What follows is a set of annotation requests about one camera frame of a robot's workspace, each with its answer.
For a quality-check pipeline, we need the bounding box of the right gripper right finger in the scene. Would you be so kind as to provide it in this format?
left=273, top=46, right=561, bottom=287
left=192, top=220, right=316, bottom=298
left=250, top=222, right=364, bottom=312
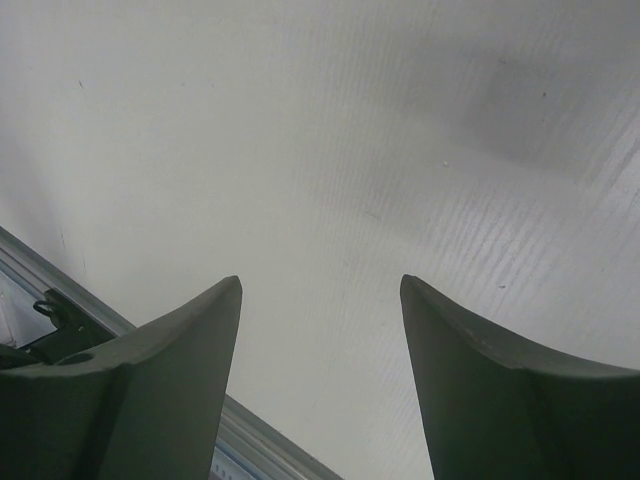
left=400, top=275, right=639, bottom=479

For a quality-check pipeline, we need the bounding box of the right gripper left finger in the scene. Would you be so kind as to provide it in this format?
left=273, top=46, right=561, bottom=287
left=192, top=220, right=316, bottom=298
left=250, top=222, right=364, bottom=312
left=1, top=276, right=242, bottom=479

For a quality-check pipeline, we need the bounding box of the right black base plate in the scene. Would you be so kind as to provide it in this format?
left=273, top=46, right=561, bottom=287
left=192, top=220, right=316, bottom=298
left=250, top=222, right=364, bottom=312
left=1, top=289, right=116, bottom=370

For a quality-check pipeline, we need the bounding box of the aluminium mounting rail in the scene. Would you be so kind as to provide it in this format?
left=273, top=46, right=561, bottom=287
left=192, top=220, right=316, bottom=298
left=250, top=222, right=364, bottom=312
left=1, top=229, right=339, bottom=479

